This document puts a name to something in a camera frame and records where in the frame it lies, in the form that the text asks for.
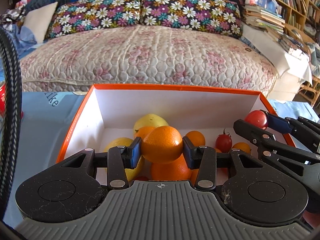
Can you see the stack of books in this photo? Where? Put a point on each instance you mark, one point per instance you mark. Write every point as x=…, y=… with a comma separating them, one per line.
x=262, y=17

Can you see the wooden bookshelf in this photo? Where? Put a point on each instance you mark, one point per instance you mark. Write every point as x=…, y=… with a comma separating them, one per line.
x=292, y=2

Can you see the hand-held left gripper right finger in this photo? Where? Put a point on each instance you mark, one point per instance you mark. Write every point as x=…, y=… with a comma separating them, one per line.
x=190, y=155

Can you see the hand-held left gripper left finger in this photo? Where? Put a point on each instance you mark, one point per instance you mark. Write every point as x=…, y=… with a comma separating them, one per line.
x=133, y=153

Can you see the crumpled blue sheet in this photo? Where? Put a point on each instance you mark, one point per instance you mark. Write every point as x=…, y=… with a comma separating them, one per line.
x=25, y=35

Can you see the blue printed tablecloth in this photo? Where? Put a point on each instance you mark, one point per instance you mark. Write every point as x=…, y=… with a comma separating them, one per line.
x=45, y=120

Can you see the yellow-green pear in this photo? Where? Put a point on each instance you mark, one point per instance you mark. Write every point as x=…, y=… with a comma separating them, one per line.
x=150, y=120
x=117, y=143

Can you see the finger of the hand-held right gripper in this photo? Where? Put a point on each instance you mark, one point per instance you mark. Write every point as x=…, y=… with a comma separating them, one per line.
x=278, y=125
x=272, y=150

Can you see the black white patterned cloth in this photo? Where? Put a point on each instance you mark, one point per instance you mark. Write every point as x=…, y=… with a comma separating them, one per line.
x=10, y=15

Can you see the red soda can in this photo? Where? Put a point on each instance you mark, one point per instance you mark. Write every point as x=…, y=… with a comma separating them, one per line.
x=2, y=100

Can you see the large pear-shaped orange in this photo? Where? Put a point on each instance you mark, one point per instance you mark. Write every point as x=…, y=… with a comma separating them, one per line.
x=170, y=171

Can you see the patterned chair cushion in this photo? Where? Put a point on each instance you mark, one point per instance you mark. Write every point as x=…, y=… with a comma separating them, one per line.
x=315, y=60

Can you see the large round orange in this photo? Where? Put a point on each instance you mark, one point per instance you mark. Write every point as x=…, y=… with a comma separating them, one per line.
x=162, y=143

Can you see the white pillow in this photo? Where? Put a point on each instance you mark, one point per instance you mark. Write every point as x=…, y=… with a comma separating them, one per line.
x=40, y=20

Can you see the orange cardboard box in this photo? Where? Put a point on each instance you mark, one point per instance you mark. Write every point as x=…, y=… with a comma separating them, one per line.
x=175, y=105

